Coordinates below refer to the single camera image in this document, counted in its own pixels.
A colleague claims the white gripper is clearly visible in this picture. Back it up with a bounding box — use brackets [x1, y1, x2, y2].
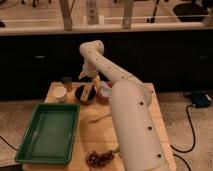
[79, 59, 101, 100]

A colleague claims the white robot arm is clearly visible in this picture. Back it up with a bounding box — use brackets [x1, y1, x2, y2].
[79, 40, 171, 171]

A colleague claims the dark purple bowl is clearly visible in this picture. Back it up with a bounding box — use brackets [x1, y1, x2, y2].
[75, 85, 96, 104]

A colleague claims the red bowl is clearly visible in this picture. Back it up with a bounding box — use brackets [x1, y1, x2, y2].
[97, 81, 112, 103]

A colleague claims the brown cylindrical can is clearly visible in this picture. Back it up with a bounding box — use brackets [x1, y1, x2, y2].
[62, 77, 72, 92]

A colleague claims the white cup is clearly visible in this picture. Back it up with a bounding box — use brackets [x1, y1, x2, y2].
[53, 86, 67, 103]

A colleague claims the green plastic tray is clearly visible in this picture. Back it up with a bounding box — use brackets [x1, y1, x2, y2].
[15, 103, 80, 165]

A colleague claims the white sign stand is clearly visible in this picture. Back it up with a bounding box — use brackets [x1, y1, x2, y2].
[84, 0, 104, 25]

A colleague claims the bunch of dark grapes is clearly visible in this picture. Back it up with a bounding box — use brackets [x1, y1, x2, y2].
[85, 151, 114, 168]

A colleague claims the dark cabinet counter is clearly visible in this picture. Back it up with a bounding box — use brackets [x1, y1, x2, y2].
[0, 30, 213, 100]

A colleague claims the blue floor power box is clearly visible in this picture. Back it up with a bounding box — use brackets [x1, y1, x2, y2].
[189, 92, 211, 108]

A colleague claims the black round chair base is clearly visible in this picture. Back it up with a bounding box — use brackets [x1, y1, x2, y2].
[173, 3, 208, 22]

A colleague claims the wooden post left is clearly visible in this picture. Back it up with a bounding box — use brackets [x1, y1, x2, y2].
[59, 0, 72, 30]

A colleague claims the wooden post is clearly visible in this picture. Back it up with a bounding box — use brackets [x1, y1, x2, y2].
[59, 0, 72, 30]
[122, 0, 134, 29]

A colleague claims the wooden post right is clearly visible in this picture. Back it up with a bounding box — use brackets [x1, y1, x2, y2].
[122, 0, 134, 29]

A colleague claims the black power cable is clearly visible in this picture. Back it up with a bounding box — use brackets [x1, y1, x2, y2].
[169, 103, 198, 171]

